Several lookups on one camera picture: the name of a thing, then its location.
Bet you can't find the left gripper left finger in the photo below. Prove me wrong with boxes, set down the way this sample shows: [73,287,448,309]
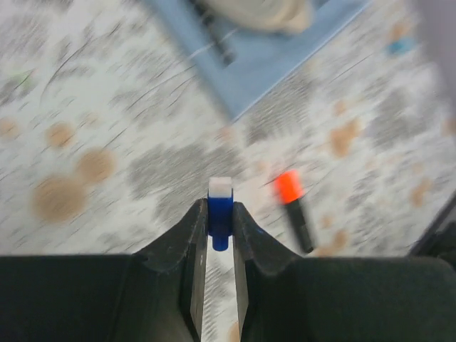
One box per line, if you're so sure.
[1,199,207,341]

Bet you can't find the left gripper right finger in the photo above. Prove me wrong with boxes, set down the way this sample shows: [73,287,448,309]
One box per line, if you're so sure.
[233,203,455,341]

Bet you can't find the black orange highlighter pen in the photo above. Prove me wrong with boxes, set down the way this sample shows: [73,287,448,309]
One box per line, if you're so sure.
[284,199,314,254]

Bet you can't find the dark blue pen cap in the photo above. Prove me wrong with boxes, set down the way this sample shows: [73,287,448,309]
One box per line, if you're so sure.
[207,177,234,252]

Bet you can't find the light blue pen cap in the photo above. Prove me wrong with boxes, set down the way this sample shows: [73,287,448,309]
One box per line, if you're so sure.
[387,36,415,55]

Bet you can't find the blue checked cloth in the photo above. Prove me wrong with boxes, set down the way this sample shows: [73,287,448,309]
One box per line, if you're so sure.
[148,1,368,120]

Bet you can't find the beige blue plate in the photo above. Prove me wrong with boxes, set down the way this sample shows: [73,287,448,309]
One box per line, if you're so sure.
[203,0,315,34]

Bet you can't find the fork with black handle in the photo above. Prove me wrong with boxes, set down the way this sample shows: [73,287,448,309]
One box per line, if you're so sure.
[188,0,235,66]

